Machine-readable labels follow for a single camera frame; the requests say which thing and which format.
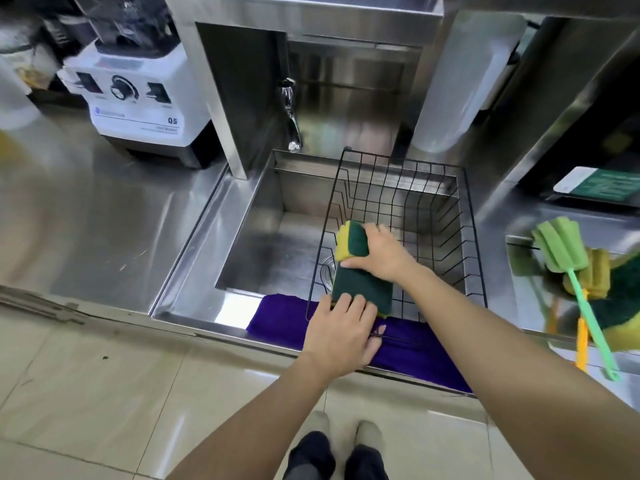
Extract person's right hand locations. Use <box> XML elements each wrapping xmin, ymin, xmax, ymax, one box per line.
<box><xmin>340</xmin><ymin>223</ymin><xmax>422</xmax><ymax>291</ymax></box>

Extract person's left hand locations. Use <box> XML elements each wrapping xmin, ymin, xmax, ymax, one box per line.
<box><xmin>302</xmin><ymin>293</ymin><xmax>387</xmax><ymax>381</ymax></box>

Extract large green scouring sponge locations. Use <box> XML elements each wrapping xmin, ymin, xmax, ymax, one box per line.
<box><xmin>332</xmin><ymin>261</ymin><xmax>394</xmax><ymax>319</ymax></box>

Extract small yellow green scouring sponge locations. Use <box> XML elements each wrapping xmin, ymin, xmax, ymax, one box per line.
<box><xmin>335</xmin><ymin>220</ymin><xmax>371</xmax><ymax>263</ymax></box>

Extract person's left forearm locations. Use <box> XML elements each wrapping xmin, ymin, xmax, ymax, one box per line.
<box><xmin>167</xmin><ymin>352</ymin><xmax>346</xmax><ymax>480</ymax></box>

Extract person's right forearm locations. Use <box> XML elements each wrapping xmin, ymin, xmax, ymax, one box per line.
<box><xmin>399</xmin><ymin>267</ymin><xmax>640</xmax><ymax>480</ymax></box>

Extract sink drain strainer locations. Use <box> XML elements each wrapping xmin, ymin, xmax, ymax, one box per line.
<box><xmin>319</xmin><ymin>255</ymin><xmax>337</xmax><ymax>291</ymax></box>

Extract purple cloth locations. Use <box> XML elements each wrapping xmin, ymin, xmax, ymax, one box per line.
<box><xmin>246</xmin><ymin>293</ymin><xmax>474</xmax><ymax>395</ymax></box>

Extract stainless steel sink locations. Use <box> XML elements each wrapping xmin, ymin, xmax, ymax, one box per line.
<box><xmin>151</xmin><ymin>149</ymin><xmax>490</xmax><ymax>395</ymax></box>

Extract person's right shoe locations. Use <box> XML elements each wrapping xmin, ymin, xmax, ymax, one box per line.
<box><xmin>355</xmin><ymin>420</ymin><xmax>386</xmax><ymax>453</ymax></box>

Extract person's shoe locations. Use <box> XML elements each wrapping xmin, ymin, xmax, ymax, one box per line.
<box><xmin>299</xmin><ymin>411</ymin><xmax>332</xmax><ymax>448</ymax></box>
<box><xmin>355</xmin><ymin>420</ymin><xmax>386</xmax><ymax>453</ymax></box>

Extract person's left shoe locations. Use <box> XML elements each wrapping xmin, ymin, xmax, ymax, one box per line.
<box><xmin>299</xmin><ymin>411</ymin><xmax>332</xmax><ymax>448</ymax></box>

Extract person's dark trousers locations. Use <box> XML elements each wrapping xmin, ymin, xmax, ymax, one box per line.
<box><xmin>282</xmin><ymin>431</ymin><xmax>391</xmax><ymax>480</ymax></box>

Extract chrome faucet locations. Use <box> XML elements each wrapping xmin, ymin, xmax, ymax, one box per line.
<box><xmin>278</xmin><ymin>78</ymin><xmax>304</xmax><ymax>153</ymax></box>

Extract green sponge bottle brush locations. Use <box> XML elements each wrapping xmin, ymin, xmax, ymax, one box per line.
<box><xmin>530</xmin><ymin>217</ymin><xmax>622</xmax><ymax>383</ymax></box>

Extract translucent white plastic container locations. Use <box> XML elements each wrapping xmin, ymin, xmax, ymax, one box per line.
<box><xmin>409</xmin><ymin>11</ymin><xmax>529</xmax><ymax>154</ymax></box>

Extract green white printed card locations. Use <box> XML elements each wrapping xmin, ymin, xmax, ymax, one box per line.
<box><xmin>552</xmin><ymin>166</ymin><xmax>640</xmax><ymax>205</ymax></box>

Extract white blender base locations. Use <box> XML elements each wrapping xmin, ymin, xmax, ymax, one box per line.
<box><xmin>64</xmin><ymin>39</ymin><xmax>212</xmax><ymax>169</ymax></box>

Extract dark blender jar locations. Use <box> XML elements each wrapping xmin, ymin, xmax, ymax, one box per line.
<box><xmin>70</xmin><ymin>0</ymin><xmax>182</xmax><ymax>58</ymax></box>

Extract black wire basket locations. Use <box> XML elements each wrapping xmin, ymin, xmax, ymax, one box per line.
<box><xmin>305</xmin><ymin>147</ymin><xmax>489</xmax><ymax>341</ymax></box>

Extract orange handled brush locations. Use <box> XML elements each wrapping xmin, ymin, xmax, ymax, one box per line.
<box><xmin>574</xmin><ymin>289</ymin><xmax>592</xmax><ymax>372</ymax></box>

